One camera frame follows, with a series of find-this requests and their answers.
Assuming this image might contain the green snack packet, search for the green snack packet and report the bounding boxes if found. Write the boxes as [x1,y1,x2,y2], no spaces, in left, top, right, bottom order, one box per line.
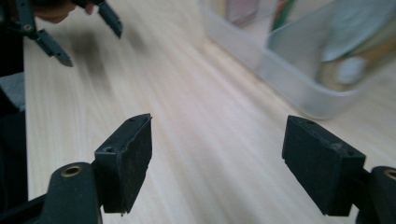
[271,0,297,33]

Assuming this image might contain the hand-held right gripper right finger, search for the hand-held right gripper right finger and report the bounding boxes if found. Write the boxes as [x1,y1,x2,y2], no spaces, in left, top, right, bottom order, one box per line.
[281,114,367,217]

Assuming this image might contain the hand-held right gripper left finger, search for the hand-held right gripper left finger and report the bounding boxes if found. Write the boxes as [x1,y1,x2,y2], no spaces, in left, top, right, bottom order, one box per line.
[93,113,154,216]

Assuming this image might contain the clear plastic container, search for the clear plastic container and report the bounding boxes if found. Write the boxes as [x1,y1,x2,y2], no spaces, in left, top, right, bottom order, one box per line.
[197,0,396,121]

